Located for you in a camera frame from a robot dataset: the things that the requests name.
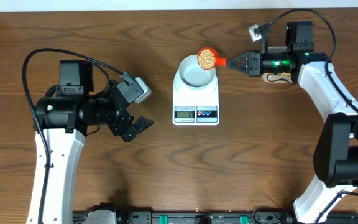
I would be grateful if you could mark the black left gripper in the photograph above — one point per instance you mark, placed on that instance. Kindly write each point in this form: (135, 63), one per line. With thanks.
(118, 124)

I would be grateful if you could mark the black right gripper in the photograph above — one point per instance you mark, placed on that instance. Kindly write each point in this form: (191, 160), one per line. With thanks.
(254, 62)

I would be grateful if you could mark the red measuring scoop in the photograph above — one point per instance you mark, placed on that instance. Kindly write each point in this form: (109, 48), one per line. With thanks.
(219, 61)

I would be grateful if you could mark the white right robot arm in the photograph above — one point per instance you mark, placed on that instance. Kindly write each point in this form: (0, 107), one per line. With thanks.
(335, 158)

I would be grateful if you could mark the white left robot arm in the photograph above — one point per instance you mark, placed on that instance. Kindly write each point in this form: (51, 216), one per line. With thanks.
(64, 115)

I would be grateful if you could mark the light grey bowl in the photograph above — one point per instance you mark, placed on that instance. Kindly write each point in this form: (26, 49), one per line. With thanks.
(193, 75)

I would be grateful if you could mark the white digital kitchen scale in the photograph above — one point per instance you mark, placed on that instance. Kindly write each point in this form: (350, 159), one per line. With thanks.
(194, 106)

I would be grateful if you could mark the clear plastic container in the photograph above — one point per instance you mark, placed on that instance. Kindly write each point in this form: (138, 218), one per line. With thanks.
(268, 77)

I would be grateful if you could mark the pile of soybeans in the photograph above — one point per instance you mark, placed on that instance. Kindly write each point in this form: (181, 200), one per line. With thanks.
(284, 74)

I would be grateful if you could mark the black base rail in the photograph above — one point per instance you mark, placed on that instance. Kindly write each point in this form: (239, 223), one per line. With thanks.
(107, 213)

